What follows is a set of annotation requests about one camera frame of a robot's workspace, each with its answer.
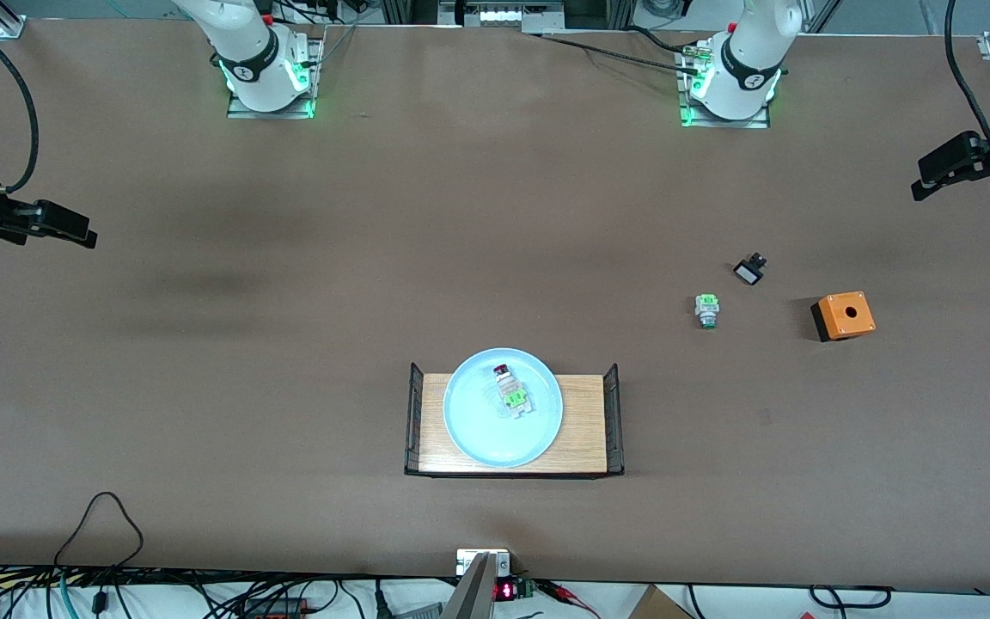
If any orange button enclosure box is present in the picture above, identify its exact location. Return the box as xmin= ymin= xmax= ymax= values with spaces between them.
xmin=810 ymin=291 xmax=877 ymax=343

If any black cable to arm base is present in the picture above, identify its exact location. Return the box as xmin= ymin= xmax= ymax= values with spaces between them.
xmin=529 ymin=28 xmax=704 ymax=77

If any light blue round plate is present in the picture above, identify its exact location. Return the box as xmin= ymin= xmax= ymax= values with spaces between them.
xmin=443 ymin=347 xmax=565 ymax=469

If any orange black device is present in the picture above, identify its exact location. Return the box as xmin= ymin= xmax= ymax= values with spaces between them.
xmin=240 ymin=597 xmax=314 ymax=619

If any aluminium camera mast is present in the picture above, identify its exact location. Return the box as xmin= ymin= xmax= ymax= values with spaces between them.
xmin=442 ymin=551 xmax=497 ymax=619

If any red clip cable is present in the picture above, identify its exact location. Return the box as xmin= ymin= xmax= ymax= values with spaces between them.
xmin=536 ymin=579 xmax=603 ymax=619

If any metal mast bracket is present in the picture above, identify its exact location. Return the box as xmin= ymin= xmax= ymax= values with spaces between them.
xmin=455 ymin=548 xmax=512 ymax=577

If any red push button switch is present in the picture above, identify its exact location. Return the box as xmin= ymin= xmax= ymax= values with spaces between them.
xmin=492 ymin=364 xmax=539 ymax=422

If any brown cardboard box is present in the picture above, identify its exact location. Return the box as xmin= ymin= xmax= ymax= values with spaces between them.
xmin=627 ymin=584 xmax=695 ymax=619

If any black floor cable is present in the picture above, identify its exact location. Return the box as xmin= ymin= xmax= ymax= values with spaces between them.
xmin=808 ymin=584 xmax=894 ymax=610

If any black looped cable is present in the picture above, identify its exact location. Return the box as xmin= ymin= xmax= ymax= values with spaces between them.
xmin=54 ymin=491 xmax=146 ymax=573

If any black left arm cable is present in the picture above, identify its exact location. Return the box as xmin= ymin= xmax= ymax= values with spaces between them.
xmin=944 ymin=0 xmax=990 ymax=149

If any grey metal equipment frame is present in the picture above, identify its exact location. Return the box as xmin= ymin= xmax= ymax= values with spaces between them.
xmin=437 ymin=0 xmax=566 ymax=33

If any wooden tray with wire sides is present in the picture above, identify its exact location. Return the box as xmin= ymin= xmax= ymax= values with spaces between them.
xmin=403 ymin=362 xmax=626 ymax=479

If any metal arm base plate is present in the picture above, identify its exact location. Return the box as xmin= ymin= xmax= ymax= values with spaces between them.
xmin=678 ymin=41 xmax=773 ymax=130
xmin=226 ymin=34 xmax=325 ymax=120

